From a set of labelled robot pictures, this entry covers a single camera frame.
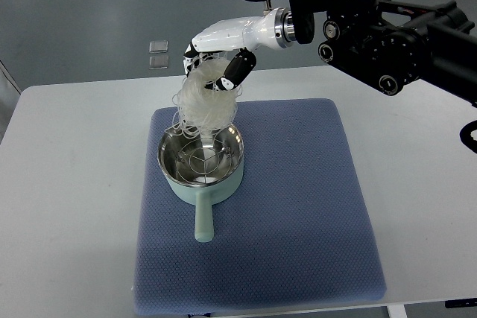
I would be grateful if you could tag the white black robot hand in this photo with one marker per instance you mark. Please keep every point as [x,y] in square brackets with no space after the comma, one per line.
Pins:
[274,30]

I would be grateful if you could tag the white vermicelli nest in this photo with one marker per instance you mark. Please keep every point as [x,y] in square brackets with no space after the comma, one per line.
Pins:
[202,111]

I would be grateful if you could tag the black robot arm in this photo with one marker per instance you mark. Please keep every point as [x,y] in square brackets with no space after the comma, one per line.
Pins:
[388,44]

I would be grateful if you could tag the mint green steel pot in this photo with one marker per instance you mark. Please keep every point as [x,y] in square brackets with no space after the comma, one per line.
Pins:
[203,197]

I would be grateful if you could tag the upper clear floor tile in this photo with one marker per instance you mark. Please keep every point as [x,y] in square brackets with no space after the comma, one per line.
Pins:
[158,46]

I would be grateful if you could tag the blue textured mat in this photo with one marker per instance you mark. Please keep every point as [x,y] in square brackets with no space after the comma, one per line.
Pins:
[295,232]

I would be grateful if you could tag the wire steaming rack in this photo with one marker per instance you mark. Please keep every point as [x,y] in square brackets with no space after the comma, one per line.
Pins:
[203,162]

